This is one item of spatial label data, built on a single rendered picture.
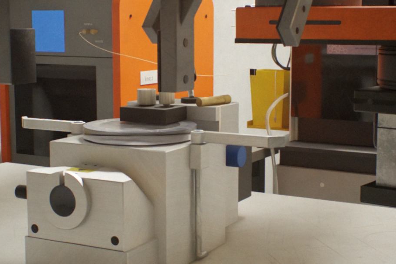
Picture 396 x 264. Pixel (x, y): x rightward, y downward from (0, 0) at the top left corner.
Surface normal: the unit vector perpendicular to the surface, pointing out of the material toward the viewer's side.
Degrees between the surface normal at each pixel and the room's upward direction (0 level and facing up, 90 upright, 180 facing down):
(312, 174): 90
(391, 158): 90
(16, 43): 90
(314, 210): 0
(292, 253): 0
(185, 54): 90
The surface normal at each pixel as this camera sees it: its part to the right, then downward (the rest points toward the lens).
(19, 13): 0.89, 0.07
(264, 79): -0.53, 0.17
